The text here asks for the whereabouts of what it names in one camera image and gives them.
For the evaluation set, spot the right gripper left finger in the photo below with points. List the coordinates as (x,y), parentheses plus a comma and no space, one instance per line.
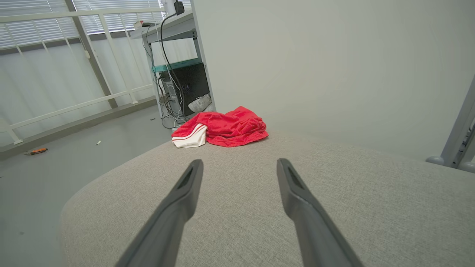
(163,233)

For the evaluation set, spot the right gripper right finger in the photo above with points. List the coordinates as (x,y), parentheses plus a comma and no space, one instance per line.
(319,241)

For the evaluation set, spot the red basketball jersey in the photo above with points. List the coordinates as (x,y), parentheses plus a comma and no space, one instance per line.
(233,128)

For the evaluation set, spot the white sneaker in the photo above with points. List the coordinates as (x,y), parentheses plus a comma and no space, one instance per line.
(200,103)

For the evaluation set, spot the orange hand tool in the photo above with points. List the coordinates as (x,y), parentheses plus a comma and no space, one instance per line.
(39,151)

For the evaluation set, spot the black computer tower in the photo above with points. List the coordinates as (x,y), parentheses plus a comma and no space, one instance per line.
(193,83)

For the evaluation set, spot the white desk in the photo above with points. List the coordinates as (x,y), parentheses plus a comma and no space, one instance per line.
(178,26)

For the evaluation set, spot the white power strip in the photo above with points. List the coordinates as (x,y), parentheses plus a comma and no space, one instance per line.
(143,24)

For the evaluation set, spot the black power adapter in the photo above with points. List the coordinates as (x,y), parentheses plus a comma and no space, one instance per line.
(179,7)

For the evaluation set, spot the white plug charger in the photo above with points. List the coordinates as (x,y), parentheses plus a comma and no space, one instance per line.
(169,5)

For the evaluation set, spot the white metal railing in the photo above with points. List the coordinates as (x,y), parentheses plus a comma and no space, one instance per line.
(74,14)

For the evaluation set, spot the white window blinds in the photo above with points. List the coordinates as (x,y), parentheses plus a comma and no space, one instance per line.
(33,5)

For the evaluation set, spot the grey window frame column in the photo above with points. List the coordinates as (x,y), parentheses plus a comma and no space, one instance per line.
(89,48)

